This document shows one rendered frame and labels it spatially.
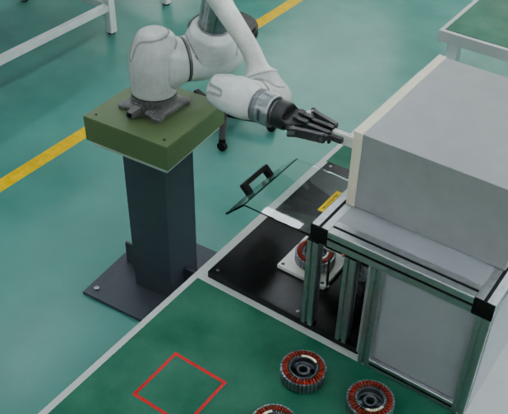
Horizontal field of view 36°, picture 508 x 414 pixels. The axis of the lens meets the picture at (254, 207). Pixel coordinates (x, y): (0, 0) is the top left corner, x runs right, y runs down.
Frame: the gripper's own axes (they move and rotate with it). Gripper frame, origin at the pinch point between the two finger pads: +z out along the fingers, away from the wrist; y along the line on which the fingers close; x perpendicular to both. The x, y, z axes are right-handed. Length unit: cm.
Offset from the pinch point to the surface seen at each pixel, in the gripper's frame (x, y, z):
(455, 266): -6.6, 19.3, 39.0
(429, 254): -6.6, 19.0, 32.8
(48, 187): -118, -40, -170
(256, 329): -43, 32, -3
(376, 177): 3.8, 14.5, 15.8
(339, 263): -39.9, 0.6, 2.6
